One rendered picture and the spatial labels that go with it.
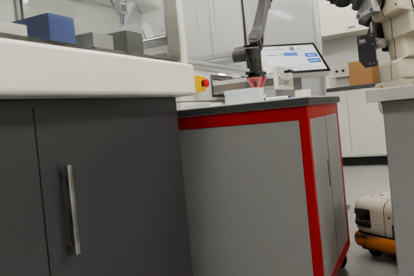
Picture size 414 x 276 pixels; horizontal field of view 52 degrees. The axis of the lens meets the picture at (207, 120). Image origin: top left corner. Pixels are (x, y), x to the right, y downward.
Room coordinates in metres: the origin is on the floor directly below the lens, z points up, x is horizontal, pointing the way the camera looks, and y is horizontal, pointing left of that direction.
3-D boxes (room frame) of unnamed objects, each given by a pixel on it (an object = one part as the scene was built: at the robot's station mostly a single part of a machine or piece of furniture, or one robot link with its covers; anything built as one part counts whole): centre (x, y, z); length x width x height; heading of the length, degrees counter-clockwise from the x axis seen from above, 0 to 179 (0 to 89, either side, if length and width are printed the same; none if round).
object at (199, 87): (1.95, 0.02, 0.88); 0.07 x 0.05 x 0.07; 154
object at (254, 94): (1.57, -0.15, 0.79); 0.13 x 0.09 x 0.05; 69
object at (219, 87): (2.20, -0.21, 0.86); 0.40 x 0.26 x 0.06; 64
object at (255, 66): (1.93, -0.24, 0.92); 0.10 x 0.07 x 0.07; 152
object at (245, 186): (1.75, -0.20, 0.38); 0.62 x 0.58 x 0.76; 154
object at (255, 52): (1.93, -0.24, 0.98); 0.07 x 0.06 x 0.07; 73
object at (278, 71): (2.11, -0.40, 0.87); 0.29 x 0.02 x 0.11; 154
